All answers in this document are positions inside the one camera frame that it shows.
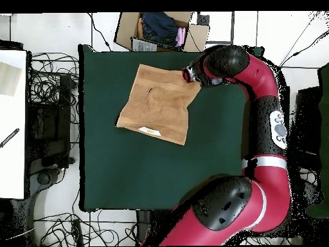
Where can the pink garment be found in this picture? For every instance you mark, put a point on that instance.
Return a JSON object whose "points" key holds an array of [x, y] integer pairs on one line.
{"points": [[180, 37]]}

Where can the black office chair base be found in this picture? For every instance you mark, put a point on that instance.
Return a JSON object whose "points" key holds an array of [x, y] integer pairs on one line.
{"points": [[43, 178], [313, 191]]}

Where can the dark green table cloth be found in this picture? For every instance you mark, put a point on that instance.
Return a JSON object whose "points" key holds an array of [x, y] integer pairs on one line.
{"points": [[115, 180]]}

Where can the tan cloth in box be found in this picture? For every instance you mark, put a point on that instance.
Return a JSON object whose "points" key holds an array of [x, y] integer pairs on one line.
{"points": [[140, 29]]}

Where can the cardboard box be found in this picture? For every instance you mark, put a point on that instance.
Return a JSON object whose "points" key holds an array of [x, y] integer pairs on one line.
{"points": [[126, 28]]}

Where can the beige paper sheet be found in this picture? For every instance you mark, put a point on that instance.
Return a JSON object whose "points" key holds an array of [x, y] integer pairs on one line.
{"points": [[9, 79]]}

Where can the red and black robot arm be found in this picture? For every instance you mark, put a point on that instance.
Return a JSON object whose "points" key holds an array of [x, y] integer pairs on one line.
{"points": [[270, 180]]}

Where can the black equipment stand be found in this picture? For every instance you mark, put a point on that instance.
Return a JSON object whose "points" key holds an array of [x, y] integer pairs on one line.
{"points": [[308, 115], [64, 103]]}

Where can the black striped stick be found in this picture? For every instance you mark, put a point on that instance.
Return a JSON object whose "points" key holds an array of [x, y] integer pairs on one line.
{"points": [[10, 137]]}

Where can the black power strip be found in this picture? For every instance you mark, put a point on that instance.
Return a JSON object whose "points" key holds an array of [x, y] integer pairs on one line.
{"points": [[76, 230]]}

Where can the blue jeans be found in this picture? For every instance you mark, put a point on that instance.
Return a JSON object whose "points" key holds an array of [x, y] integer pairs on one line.
{"points": [[159, 28]]}

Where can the white side table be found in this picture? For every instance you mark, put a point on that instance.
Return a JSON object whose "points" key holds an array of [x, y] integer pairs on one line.
{"points": [[12, 167]]}

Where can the printed paper label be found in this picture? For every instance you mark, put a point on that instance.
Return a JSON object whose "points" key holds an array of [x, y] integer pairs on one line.
{"points": [[144, 45]]}

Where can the orange terry towel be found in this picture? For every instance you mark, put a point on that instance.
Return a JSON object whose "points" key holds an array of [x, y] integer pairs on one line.
{"points": [[159, 108]]}

